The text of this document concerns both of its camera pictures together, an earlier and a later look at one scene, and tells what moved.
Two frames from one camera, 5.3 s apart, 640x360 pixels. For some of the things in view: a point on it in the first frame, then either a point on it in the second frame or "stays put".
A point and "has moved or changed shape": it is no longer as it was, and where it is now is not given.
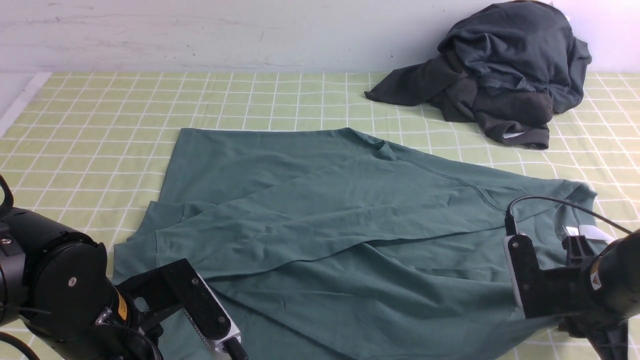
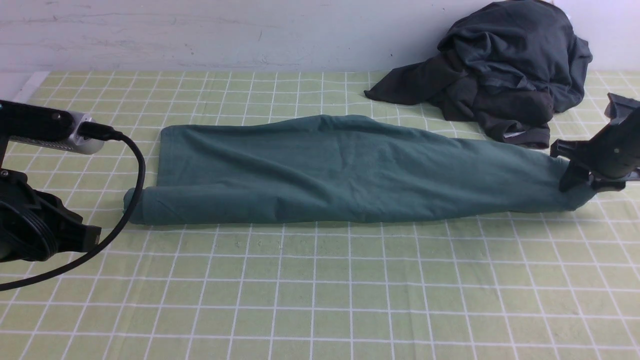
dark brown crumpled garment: x=518 y=116 stays put
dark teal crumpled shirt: x=530 y=45 stays put
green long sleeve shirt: x=336 y=244 has moved or changed shape
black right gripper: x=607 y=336 → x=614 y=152
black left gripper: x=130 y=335 → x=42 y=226
